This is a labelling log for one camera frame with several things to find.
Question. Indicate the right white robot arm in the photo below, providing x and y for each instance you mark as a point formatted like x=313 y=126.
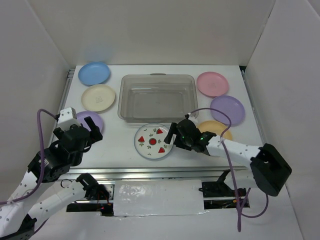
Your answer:
x=270 y=170

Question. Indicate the orange plastic plate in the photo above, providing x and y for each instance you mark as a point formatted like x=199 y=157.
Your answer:
x=212 y=126

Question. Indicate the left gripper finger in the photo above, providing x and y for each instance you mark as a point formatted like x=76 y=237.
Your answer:
x=84 y=148
x=95 y=134

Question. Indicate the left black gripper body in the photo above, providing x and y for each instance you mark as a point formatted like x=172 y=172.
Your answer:
x=60 y=132

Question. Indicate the blue plastic plate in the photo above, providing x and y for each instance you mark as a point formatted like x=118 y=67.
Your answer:
x=94 y=73

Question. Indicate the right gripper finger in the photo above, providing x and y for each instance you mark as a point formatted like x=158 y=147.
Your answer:
x=179 y=144
x=171 y=132

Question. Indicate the cream plastic plate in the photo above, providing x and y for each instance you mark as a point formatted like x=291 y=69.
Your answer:
x=98 y=98

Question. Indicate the clear plastic bin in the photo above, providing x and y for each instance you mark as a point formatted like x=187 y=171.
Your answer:
x=156 y=98

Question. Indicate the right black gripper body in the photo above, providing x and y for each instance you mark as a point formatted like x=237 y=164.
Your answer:
x=187 y=139

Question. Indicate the purple plastic plate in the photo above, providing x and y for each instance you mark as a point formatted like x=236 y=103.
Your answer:
x=230 y=106
x=98 y=121

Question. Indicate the white watermelon pattern plate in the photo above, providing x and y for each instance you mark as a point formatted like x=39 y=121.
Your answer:
x=149 y=141

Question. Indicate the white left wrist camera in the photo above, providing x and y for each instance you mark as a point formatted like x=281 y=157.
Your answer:
x=67 y=118

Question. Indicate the white front cover panel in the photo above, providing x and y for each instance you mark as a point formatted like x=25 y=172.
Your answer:
x=158 y=198

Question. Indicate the pink plastic plate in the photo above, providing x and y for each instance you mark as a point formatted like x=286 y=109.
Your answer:
x=212 y=84

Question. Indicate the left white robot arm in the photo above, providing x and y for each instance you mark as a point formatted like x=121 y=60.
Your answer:
x=23 y=213

